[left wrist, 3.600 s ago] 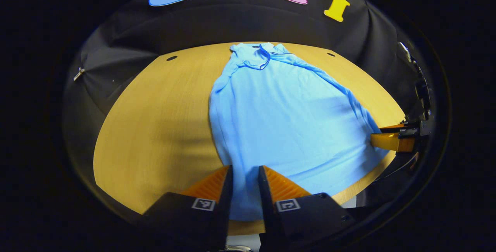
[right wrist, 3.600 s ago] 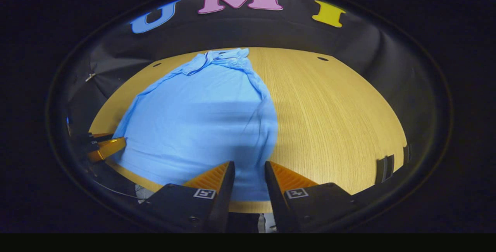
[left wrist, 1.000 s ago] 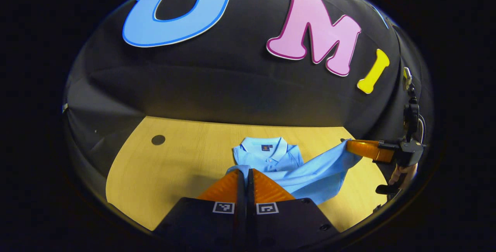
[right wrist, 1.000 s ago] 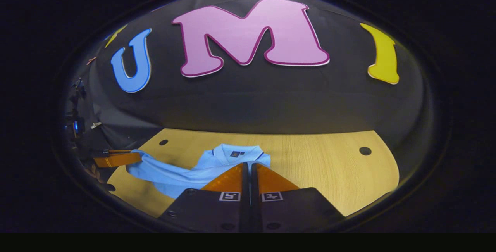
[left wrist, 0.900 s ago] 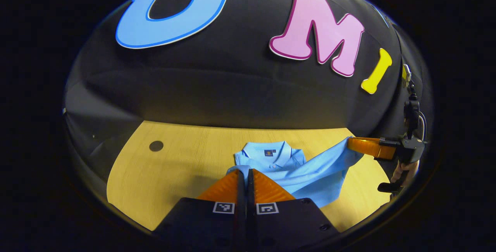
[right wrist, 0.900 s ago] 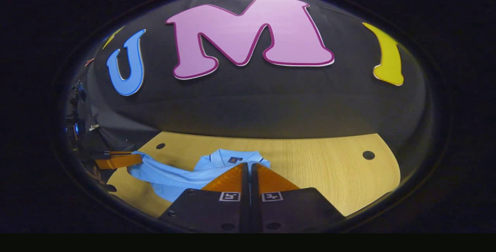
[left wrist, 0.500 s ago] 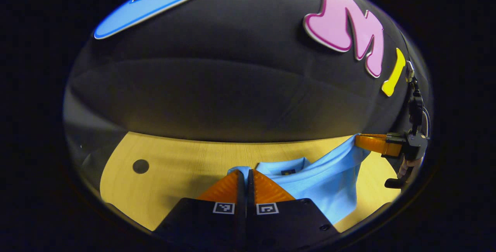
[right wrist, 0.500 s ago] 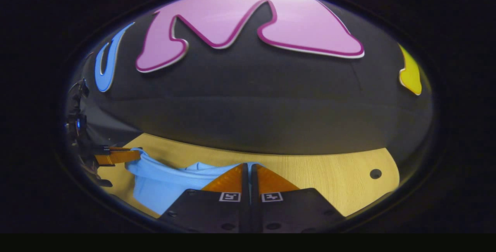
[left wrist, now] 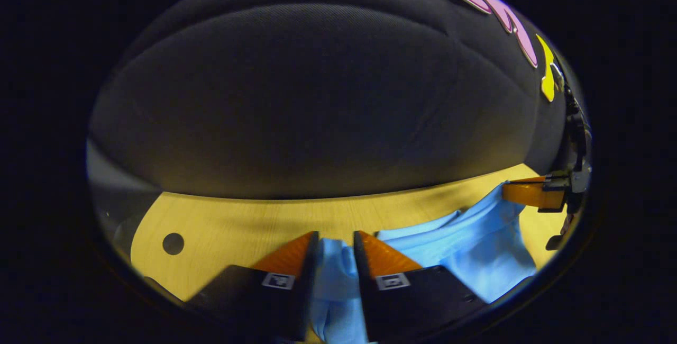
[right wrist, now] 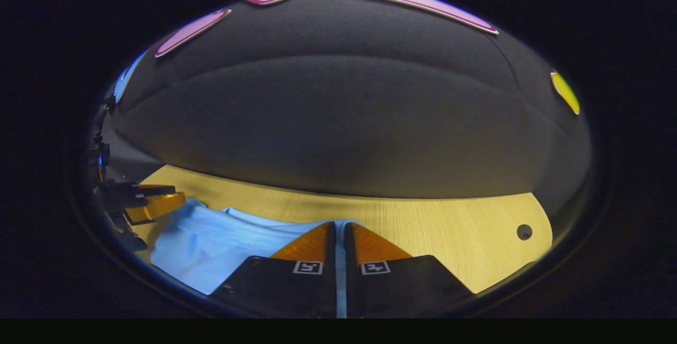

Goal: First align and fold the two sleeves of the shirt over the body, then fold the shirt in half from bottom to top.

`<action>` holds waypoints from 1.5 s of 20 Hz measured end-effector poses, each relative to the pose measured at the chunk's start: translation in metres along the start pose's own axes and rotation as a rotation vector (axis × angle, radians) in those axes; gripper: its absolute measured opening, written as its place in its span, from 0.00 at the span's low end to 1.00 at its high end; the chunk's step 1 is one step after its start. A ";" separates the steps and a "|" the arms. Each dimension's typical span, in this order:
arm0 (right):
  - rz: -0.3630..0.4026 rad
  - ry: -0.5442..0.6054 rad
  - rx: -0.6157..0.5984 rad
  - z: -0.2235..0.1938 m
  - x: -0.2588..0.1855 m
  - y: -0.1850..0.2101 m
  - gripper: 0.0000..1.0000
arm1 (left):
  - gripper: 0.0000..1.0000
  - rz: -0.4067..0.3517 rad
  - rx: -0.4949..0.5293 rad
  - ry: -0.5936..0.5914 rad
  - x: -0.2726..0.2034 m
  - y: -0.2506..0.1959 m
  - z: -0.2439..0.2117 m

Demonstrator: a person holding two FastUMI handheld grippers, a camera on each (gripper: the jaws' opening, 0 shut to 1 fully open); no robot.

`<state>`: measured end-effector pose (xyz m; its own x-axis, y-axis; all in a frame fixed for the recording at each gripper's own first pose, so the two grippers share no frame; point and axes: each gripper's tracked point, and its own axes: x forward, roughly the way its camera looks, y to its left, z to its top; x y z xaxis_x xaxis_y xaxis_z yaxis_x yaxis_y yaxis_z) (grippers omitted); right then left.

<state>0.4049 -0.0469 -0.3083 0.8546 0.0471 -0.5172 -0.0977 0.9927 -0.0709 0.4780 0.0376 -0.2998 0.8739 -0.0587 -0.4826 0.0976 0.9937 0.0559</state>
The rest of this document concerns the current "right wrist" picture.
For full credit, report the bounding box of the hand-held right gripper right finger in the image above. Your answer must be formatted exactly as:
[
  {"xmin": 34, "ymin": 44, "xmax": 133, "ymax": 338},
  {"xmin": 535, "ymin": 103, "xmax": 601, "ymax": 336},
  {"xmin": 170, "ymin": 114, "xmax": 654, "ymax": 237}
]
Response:
[{"xmin": 344, "ymin": 221, "xmax": 474, "ymax": 318}]

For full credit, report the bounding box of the light blue T-shirt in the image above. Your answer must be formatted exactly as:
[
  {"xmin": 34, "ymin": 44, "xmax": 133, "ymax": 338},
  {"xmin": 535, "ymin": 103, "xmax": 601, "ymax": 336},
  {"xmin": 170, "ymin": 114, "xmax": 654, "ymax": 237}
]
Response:
[{"xmin": 150, "ymin": 198, "xmax": 365, "ymax": 318}]

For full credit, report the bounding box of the black backdrop cloth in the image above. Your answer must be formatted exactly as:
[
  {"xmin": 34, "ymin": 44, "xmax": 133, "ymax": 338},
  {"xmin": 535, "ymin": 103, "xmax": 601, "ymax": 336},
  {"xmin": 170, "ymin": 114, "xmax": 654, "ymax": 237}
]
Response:
[{"xmin": 87, "ymin": 0, "xmax": 593, "ymax": 218}]

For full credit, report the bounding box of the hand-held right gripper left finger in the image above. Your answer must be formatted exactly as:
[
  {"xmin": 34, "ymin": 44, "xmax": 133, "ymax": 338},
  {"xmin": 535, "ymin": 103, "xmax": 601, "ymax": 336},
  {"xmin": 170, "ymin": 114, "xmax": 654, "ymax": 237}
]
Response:
[{"xmin": 209, "ymin": 221, "xmax": 337, "ymax": 318}]

